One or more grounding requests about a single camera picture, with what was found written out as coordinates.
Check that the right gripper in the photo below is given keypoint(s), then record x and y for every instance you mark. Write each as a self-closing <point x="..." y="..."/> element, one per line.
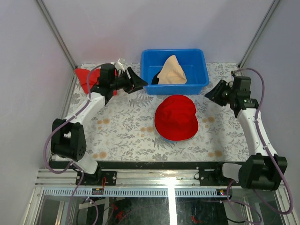
<point x="213" y="95"/>

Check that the red cloth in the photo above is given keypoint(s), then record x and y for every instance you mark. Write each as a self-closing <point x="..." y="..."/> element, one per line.
<point x="82" y="75"/>

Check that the right aluminium frame post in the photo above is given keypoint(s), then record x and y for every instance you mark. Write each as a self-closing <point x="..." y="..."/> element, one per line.
<point x="265" y="21"/>

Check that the beige bucket hat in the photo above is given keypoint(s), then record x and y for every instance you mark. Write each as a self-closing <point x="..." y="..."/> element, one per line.
<point x="171" y="73"/>

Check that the blue bucket hat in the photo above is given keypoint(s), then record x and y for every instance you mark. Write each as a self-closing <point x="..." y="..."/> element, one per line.
<point x="170" y="141"/>

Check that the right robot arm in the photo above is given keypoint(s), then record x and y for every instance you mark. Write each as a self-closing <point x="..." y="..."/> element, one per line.
<point x="264" y="166"/>

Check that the red hat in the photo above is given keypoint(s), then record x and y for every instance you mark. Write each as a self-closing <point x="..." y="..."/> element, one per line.
<point x="175" y="118"/>

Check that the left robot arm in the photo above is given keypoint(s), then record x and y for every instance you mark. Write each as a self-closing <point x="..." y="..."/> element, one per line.
<point x="68" y="139"/>

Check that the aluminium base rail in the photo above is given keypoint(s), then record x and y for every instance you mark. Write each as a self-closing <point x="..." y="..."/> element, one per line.
<point x="125" y="178"/>

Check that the blue plastic bin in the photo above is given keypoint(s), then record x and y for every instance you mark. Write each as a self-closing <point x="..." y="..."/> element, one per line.
<point x="192" y="62"/>

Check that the aluminium frame post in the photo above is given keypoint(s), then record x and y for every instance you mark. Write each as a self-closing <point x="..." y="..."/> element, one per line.
<point x="265" y="21"/>
<point x="54" y="30"/>

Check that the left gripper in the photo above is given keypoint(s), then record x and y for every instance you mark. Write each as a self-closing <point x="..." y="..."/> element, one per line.
<point x="138" y="82"/>

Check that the left aluminium frame post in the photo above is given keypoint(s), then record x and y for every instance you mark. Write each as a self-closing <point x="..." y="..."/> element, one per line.
<point x="54" y="30"/>

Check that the floral table mat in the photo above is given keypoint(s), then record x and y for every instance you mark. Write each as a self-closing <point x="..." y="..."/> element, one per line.
<point x="124" y="129"/>

